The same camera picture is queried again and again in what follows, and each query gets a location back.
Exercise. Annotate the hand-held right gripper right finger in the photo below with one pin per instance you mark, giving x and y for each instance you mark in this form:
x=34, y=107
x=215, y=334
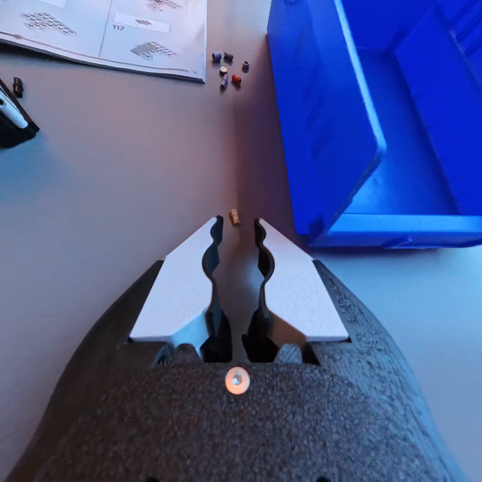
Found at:
x=301, y=297

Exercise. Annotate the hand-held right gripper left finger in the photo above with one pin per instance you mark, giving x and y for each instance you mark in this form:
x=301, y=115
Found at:
x=173, y=297

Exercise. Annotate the tan lego pin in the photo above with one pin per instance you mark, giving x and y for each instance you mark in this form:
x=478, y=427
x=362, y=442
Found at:
x=234, y=217

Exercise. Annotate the lego truck model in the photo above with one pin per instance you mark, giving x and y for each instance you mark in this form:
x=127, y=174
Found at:
x=15, y=124

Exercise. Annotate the lego instruction booklet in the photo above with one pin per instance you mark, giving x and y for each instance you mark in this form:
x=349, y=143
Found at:
x=113, y=37

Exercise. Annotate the blue grey lego pin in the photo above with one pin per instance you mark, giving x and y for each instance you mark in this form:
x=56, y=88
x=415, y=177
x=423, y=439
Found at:
x=224, y=82

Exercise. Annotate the small red lego piece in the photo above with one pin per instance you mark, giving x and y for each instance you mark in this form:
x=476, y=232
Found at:
x=236, y=79

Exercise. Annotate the small blue lego piece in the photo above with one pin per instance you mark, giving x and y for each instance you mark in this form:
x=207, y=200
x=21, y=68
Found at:
x=216, y=57

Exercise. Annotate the blue plastic bin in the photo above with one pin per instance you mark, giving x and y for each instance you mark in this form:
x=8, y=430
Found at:
x=339, y=131

